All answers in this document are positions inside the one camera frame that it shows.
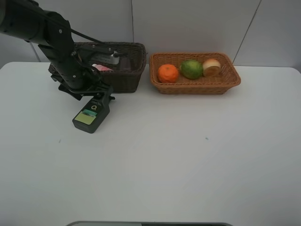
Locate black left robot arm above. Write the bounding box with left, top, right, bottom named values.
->
left=0, top=0, right=114, bottom=108

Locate orange wicker basket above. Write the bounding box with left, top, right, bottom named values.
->
left=149, top=52, right=241, bottom=95

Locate pink detergent bottle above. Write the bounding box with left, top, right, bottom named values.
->
left=92, top=64, right=113, bottom=72

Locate translucent purple plastic cup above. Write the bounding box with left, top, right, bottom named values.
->
left=119, top=57, right=132, bottom=71

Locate dark brown wicker basket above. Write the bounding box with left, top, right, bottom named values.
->
left=42, top=42, right=146, bottom=93

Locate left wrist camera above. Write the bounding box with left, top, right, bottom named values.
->
left=78, top=44, right=120, bottom=65

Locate red yellow peach fruit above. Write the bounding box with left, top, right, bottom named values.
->
left=203, top=58, right=221, bottom=77

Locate black green pump bottle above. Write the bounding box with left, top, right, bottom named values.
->
left=72, top=98, right=110, bottom=134

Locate orange tangerine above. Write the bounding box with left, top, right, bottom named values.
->
left=158, top=64, right=179, bottom=83

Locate green lime fruit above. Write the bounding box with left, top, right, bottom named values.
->
left=180, top=60, right=203, bottom=80

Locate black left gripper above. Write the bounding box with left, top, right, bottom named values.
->
left=51, top=74, right=115, bottom=109

